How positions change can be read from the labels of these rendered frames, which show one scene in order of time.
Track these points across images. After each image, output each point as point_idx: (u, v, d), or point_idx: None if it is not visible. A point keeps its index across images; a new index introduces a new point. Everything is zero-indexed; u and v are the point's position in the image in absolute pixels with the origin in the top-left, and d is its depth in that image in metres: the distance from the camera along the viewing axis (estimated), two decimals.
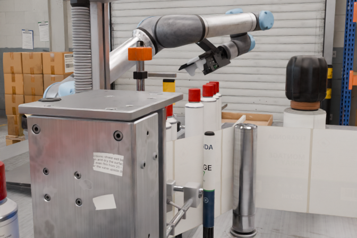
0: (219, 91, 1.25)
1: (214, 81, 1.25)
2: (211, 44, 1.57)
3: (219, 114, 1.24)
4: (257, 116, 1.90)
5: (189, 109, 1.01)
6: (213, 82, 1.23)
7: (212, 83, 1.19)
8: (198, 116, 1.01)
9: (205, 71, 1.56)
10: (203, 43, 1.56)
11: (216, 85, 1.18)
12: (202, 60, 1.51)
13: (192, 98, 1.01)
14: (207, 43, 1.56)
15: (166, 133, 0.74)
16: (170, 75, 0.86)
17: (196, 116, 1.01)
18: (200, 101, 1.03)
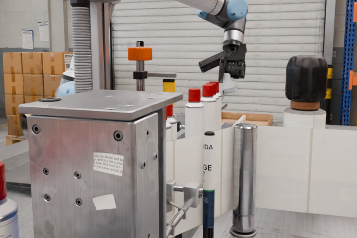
0: (219, 91, 1.25)
1: (214, 81, 1.25)
2: (215, 56, 1.37)
3: (219, 114, 1.24)
4: (257, 116, 1.90)
5: (189, 109, 1.01)
6: (213, 82, 1.23)
7: (212, 83, 1.19)
8: (198, 116, 1.01)
9: (239, 75, 1.35)
10: (211, 63, 1.37)
11: (216, 85, 1.18)
12: (226, 78, 1.32)
13: (192, 98, 1.01)
14: (212, 59, 1.37)
15: (166, 133, 0.74)
16: (170, 75, 0.86)
17: (196, 116, 1.01)
18: (200, 101, 1.03)
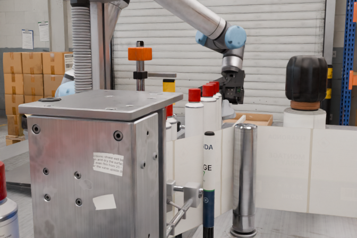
0: (219, 91, 1.25)
1: (214, 81, 1.25)
2: None
3: (219, 114, 1.24)
4: (257, 116, 1.90)
5: (189, 109, 1.01)
6: (213, 82, 1.23)
7: (212, 83, 1.19)
8: (198, 116, 1.01)
9: (238, 101, 1.36)
10: None
11: (216, 85, 1.18)
12: (224, 104, 1.34)
13: (192, 98, 1.01)
14: None
15: (166, 133, 0.74)
16: (170, 75, 0.86)
17: (196, 116, 1.01)
18: (200, 101, 1.03)
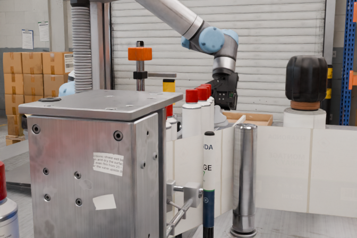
0: (211, 95, 1.15)
1: (206, 84, 1.16)
2: None
3: None
4: (257, 116, 1.90)
5: (186, 110, 1.00)
6: (204, 85, 1.14)
7: (205, 85, 1.11)
8: (195, 117, 1.00)
9: (231, 107, 1.23)
10: None
11: (209, 88, 1.10)
12: (215, 111, 1.20)
13: (189, 99, 1.00)
14: None
15: (166, 133, 0.74)
16: (170, 75, 0.86)
17: (193, 117, 0.99)
18: (197, 102, 1.01)
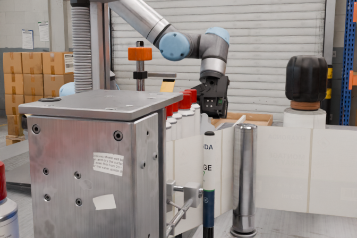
0: (196, 102, 1.00)
1: (192, 89, 1.01)
2: None
3: (196, 130, 1.00)
4: (257, 116, 1.90)
5: None
6: (188, 91, 0.99)
7: (187, 91, 0.96)
8: None
9: (220, 116, 1.08)
10: None
11: (191, 94, 0.95)
12: (203, 120, 1.05)
13: None
14: None
15: (166, 133, 0.74)
16: (170, 75, 0.86)
17: None
18: (175, 111, 0.85)
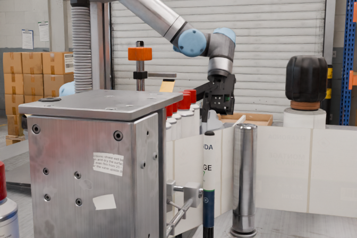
0: (196, 102, 1.00)
1: (191, 90, 1.00)
2: (198, 88, 1.16)
3: (195, 130, 0.99)
4: (257, 116, 1.90)
5: None
6: (187, 91, 0.98)
7: (186, 92, 0.95)
8: None
9: (227, 112, 1.13)
10: None
11: (190, 94, 0.94)
12: (211, 116, 1.11)
13: None
14: None
15: (166, 133, 0.74)
16: (170, 75, 0.86)
17: None
18: (174, 112, 0.85)
